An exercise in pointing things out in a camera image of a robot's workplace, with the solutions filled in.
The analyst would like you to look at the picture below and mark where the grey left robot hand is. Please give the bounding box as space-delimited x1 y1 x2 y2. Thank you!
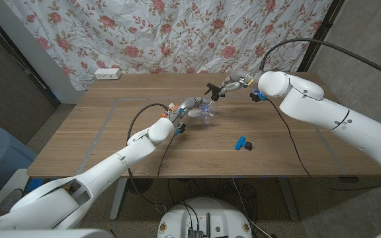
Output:
171 97 216 124

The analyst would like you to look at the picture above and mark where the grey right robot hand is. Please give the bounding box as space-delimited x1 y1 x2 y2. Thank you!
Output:
219 70 264 97

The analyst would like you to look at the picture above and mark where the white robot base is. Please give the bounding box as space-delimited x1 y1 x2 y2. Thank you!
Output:
157 197 253 238

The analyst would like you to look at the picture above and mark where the blue and black clip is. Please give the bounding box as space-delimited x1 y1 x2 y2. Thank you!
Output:
234 136 253 151

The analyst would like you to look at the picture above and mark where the floral backdrop cloth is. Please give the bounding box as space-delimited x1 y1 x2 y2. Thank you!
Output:
3 0 333 92

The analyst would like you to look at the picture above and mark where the white power strip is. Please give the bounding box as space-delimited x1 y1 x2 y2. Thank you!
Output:
94 67 122 81

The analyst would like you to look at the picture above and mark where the grey table leg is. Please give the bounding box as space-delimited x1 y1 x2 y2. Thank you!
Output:
110 178 128 221
278 178 300 221

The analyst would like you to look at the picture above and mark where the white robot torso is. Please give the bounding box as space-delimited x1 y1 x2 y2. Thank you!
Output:
0 227 381 238

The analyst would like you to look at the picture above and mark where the grey shoe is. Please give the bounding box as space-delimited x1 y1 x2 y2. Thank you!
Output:
0 188 24 212

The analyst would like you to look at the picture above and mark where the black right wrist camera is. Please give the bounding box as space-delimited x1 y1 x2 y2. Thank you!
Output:
249 91 268 102

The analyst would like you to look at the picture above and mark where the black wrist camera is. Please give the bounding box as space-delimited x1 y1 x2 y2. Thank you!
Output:
173 122 187 136
249 91 268 102

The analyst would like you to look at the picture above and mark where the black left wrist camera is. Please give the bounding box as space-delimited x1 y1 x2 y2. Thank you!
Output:
173 122 187 136

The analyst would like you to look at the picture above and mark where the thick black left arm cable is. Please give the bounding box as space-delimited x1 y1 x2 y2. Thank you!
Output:
125 102 171 206

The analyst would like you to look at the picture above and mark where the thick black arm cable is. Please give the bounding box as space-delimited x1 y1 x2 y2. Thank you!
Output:
125 102 171 206
259 37 381 83

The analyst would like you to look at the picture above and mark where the thin black left camera cable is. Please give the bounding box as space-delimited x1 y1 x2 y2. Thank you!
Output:
157 134 178 212

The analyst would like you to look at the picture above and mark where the thin black camera cable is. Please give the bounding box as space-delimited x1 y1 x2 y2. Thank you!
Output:
265 98 381 192
157 134 178 212

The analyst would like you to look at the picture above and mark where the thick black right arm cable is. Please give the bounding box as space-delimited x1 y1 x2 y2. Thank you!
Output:
259 37 381 83

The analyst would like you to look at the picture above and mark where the thin black right camera cable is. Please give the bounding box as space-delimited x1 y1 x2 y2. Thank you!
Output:
265 98 381 192

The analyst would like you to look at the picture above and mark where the black backdrop frame pole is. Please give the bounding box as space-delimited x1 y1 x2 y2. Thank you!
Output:
298 0 345 73
0 8 62 107

